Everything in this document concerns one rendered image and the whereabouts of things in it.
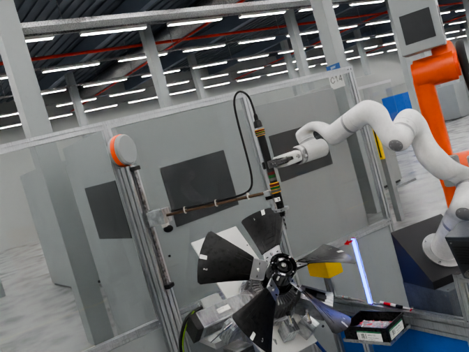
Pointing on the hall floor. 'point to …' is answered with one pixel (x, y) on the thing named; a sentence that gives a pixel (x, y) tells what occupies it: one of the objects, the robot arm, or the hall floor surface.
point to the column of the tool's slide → (170, 316)
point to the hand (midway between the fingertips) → (269, 164)
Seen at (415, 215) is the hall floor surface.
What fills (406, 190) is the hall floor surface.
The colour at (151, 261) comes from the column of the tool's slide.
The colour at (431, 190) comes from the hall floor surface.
